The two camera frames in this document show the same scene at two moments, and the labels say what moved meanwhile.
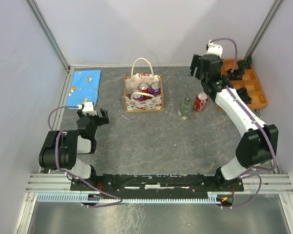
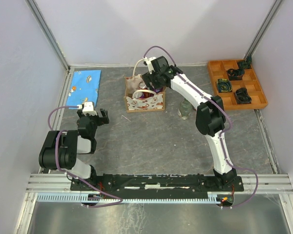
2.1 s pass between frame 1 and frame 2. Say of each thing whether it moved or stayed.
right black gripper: moved
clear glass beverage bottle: stayed
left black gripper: stayed
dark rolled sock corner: stayed
